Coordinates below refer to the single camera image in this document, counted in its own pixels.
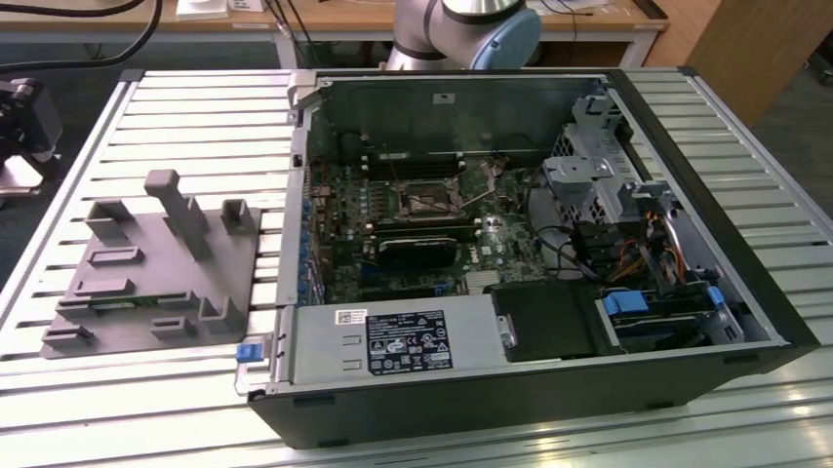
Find black open PC case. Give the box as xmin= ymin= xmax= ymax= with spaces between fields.
xmin=245 ymin=66 xmax=819 ymax=449

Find silver disk bay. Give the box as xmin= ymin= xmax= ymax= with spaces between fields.
xmin=595 ymin=280 xmax=750 ymax=355

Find wooden desk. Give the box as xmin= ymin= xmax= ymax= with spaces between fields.
xmin=0 ymin=0 xmax=671 ymax=69

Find green RAM stick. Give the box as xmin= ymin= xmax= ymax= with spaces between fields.
xmin=88 ymin=295 xmax=164 ymax=310

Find large white box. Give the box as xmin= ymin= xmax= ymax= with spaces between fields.
xmin=174 ymin=0 xmax=231 ymax=21

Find orange wire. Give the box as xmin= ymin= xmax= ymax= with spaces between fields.
xmin=643 ymin=209 xmax=690 ymax=287

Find silver chipset heatsink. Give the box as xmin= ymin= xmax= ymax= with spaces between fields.
xmin=465 ymin=270 xmax=507 ymax=294

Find grey power supply unit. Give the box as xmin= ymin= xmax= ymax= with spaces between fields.
xmin=288 ymin=292 xmax=519 ymax=387

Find white papers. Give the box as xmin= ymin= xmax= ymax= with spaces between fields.
xmin=551 ymin=0 xmax=630 ymax=15

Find CPU socket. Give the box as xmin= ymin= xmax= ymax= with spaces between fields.
xmin=393 ymin=178 xmax=468 ymax=219

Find metal socket cover frame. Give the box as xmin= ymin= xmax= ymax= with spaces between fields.
xmin=453 ymin=158 xmax=510 ymax=209

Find black fan shroud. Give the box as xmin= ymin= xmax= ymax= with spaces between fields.
xmin=485 ymin=281 xmax=627 ymax=364

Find yellow wire bundle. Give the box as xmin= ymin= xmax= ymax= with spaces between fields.
xmin=610 ymin=246 xmax=650 ymax=284

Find grey case latch handle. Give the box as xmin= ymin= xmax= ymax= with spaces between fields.
xmin=285 ymin=69 xmax=328 ymax=111

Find wooden cabinet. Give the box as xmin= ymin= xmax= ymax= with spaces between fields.
xmin=647 ymin=0 xmax=833 ymax=129

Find green motherboard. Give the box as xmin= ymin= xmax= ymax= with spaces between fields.
xmin=299 ymin=156 xmax=558 ymax=304

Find silver drive cage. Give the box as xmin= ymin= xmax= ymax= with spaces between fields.
xmin=542 ymin=95 xmax=651 ymax=230

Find grey parts rack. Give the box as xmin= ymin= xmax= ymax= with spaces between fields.
xmin=38 ymin=169 xmax=263 ymax=361

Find black graphics card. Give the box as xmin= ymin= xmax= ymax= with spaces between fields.
xmin=373 ymin=235 xmax=460 ymax=270

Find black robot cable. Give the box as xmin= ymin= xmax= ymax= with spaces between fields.
xmin=0 ymin=0 xmax=164 ymax=70

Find blue disk carrier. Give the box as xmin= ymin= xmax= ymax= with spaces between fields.
xmin=600 ymin=288 xmax=650 ymax=321

